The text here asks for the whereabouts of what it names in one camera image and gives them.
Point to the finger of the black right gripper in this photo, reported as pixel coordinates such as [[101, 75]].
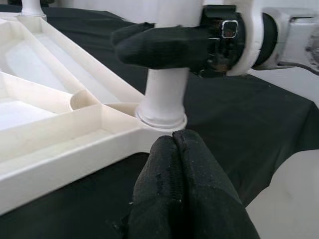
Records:
[[129, 32], [162, 47]]

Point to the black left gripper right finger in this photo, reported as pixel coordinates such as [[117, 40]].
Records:
[[211, 199]]

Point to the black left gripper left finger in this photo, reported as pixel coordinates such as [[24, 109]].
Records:
[[154, 199]]

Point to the white plastic table top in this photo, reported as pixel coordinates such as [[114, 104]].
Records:
[[49, 112]]

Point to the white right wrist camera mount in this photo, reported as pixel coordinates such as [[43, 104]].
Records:
[[251, 37]]

